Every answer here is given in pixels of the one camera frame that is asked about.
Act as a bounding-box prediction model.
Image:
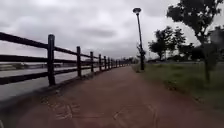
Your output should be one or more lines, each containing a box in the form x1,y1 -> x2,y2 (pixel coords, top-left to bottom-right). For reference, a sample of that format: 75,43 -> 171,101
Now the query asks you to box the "reddish brown paved path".
6,64 -> 224,128

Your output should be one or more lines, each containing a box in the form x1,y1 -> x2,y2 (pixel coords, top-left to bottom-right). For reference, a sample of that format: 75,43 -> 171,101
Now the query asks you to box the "tall street lamp pole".
132,7 -> 146,71

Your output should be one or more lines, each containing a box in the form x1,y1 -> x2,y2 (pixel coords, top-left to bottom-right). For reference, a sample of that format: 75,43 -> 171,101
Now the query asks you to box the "group of distant trees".
147,25 -> 205,62

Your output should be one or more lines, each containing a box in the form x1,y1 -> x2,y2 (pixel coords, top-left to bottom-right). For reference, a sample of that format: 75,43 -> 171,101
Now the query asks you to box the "grass field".
131,61 -> 224,111

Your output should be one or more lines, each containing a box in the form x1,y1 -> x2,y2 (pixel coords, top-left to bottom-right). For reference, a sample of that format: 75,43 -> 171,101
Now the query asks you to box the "dark kerb strip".
0,66 -> 116,116

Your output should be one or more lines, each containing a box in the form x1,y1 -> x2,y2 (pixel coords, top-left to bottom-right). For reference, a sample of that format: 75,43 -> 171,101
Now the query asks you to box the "grey water surface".
0,65 -> 101,102

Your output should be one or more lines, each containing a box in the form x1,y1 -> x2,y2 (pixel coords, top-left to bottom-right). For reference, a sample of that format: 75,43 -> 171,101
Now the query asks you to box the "large dark tree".
166,0 -> 224,84

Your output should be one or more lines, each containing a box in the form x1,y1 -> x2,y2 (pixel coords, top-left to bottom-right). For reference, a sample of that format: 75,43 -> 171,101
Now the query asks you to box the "dark wooden rail fence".
0,31 -> 134,87

